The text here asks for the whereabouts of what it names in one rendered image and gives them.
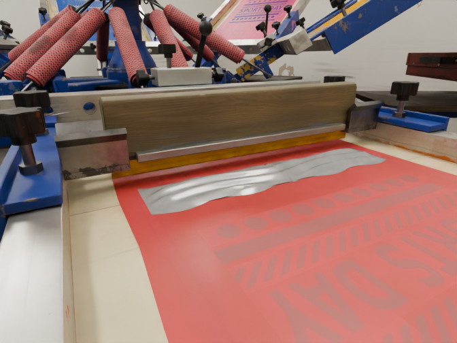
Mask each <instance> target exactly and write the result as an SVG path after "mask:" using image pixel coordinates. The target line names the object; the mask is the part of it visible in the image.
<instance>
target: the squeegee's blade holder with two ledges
mask: <svg viewBox="0 0 457 343"><path fill-rule="evenodd" d="M344 129H345V124H343V123H340V122H338V123H333V124H328V125H319V126H314V127H305V128H300V129H291V130H285V131H276V132H271V133H262V134H257V135H248V136H243V137H234V138H228V139H223V140H214V141H209V142H200V143H196V144H187V145H181V146H172V147H167V148H158V149H153V150H144V151H139V152H135V154H136V160H137V161H138V163H141V162H146V161H153V160H158V159H166V158H171V157H179V156H184V155H188V154H196V153H201V152H209V151H214V150H222V149H227V148H235V147H240V146H247V145H252V144H260V143H265V142H273V141H278V140H286V139H290V138H296V137H303V136H308V135H316V134H321V133H329V132H333V131H342V130H344Z"/></svg>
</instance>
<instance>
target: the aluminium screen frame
mask: <svg viewBox="0 0 457 343"><path fill-rule="evenodd" d="M350 134H352V135H357V136H359V137H364V138H367V139H370V140H374V141H377V142H381V143H384V144H389V145H391V146H396V147H399V148H403V149H406V150H410V151H414V152H418V153H420V154H425V155H428V156H431V157H435V158H438V159H443V160H445V161H450V162H453V163H457V133H452V132H449V131H442V130H438V131H431V132H426V131H421V130H417V129H411V128H407V127H402V126H398V125H392V124H388V123H384V122H379V121H378V122H377V126H376V129H371V130H366V131H359V132H354V133H350ZM0 343H76V332H75V307H74V294H73V269H72V256H71V232H70V218H69V194H68V181H67V180H66V181H65V180H64V176H63V203H62V204H60V205H56V206H50V207H46V208H40V209H36V210H29V211H25V212H19V213H15V214H10V215H9V218H8V220H7V224H6V226H5V231H4V233H3V237H2V239H1V243H0Z"/></svg>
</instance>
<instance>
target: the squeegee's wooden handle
mask: <svg viewBox="0 0 457 343"><path fill-rule="evenodd" d="M356 89H357V86H356V83H355V82H327V83H316V84H295V85H283V86H263V87H252V88H230V89H219V90H208V91H187V92H176V93H155V94H144V95H123V96H111V97H100V99H99V106H100V111H101V119H102V123H103V130H108V129H121V128H126V132H127V135H126V141H127V146H128V152H129V160H135V159H136V154H135V152H139V151H144V150H153V149H158V148H167V147H172V146H181V145H187V144H196V143H200V142H209V141H214V140H223V139H228V138H234V137H243V136H248V135H257V134H262V133H271V132H276V131H285V130H291V129H300V128H305V127H314V126H319V125H328V124H333V123H343V124H345V125H346V121H347V116H348V109H349V108H350V107H351V106H352V105H353V104H354V103H355V98H356Z"/></svg>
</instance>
